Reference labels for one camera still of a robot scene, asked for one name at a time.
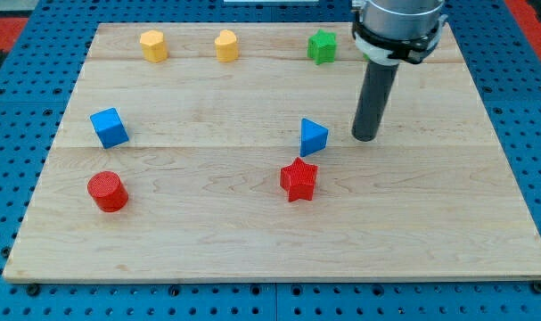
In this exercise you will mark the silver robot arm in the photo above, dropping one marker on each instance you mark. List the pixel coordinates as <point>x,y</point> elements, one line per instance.
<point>389,32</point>

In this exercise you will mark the red star block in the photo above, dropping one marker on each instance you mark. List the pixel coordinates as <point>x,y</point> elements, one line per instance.
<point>298,180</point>

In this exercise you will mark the green star block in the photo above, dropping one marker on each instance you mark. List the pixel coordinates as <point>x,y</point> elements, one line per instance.
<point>322,46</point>

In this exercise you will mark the blue triangle block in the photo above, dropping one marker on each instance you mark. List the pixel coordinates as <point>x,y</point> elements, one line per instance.
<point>313,137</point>

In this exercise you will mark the wooden board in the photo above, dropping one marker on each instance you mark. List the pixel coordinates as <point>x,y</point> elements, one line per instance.
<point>431,198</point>

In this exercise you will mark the yellow heart block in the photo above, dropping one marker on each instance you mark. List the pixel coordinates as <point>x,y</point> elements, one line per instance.
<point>226,46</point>

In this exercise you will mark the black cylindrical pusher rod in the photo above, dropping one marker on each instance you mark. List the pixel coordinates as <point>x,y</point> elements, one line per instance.
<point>374,95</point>

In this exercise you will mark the yellow hexagon block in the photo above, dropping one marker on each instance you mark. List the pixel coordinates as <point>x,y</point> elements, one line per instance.
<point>154,46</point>

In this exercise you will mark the blue cube block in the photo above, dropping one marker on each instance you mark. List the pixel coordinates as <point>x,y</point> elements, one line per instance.
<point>109,128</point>

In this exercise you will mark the red cylinder block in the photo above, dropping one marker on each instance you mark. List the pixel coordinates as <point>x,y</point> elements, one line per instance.
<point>107,191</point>

